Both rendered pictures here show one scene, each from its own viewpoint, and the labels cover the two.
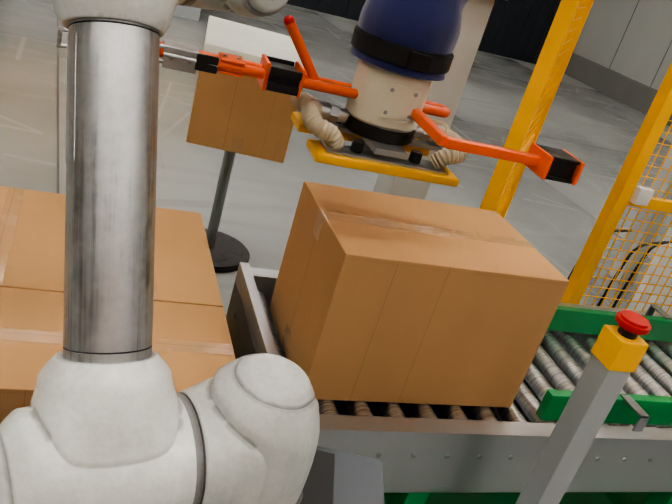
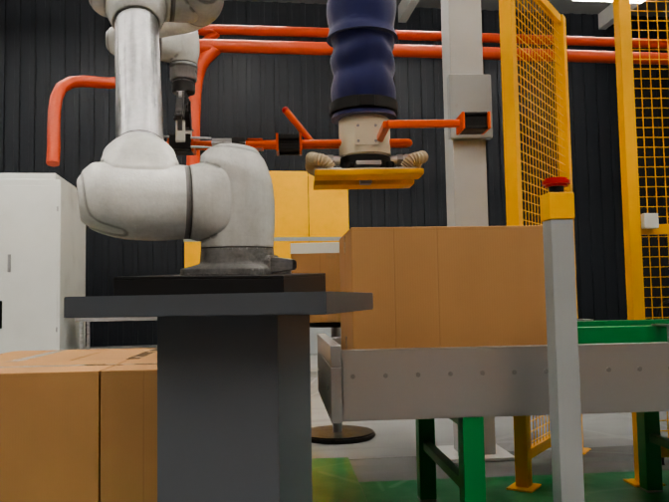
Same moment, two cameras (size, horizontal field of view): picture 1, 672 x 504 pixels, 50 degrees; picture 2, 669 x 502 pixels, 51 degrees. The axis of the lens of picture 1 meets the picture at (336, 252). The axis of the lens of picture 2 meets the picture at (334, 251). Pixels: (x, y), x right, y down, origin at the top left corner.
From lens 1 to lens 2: 123 cm
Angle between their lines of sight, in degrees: 34
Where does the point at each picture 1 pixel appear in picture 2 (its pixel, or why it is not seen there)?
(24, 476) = (89, 173)
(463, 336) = (473, 287)
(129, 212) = (142, 74)
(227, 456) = (203, 172)
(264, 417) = (223, 150)
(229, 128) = not seen: hidden behind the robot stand
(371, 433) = (403, 352)
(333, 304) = (353, 270)
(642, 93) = not seen: outside the picture
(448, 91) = (475, 216)
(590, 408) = (554, 257)
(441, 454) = (476, 372)
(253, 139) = not seen: hidden behind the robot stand
